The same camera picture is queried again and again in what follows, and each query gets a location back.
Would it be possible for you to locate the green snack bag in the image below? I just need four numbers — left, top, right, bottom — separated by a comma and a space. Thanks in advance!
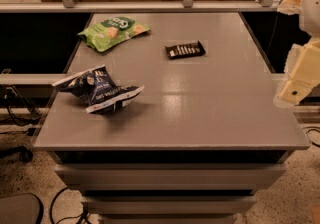
78, 16, 150, 53

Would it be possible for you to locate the grey drawer cabinet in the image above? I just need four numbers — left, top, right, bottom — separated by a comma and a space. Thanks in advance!
53, 150, 292, 224

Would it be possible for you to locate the black rxbar chocolate bar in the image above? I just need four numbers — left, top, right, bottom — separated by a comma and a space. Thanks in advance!
165, 41, 206, 60

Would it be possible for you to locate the black floor cable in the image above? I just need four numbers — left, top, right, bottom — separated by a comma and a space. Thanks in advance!
49, 186, 93, 224

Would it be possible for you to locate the grey chair seat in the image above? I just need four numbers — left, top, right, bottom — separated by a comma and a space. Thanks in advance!
0, 193, 44, 224

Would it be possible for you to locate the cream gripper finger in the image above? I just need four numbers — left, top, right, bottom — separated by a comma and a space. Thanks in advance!
273, 38, 320, 108
277, 0, 302, 15

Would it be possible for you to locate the black office chair base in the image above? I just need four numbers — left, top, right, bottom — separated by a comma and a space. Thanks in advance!
0, 146, 33, 163

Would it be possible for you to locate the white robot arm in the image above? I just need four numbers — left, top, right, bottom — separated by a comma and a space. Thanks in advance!
273, 0, 320, 108

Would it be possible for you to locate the blue chip bag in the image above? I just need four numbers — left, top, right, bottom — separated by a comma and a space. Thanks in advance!
52, 65, 144, 114

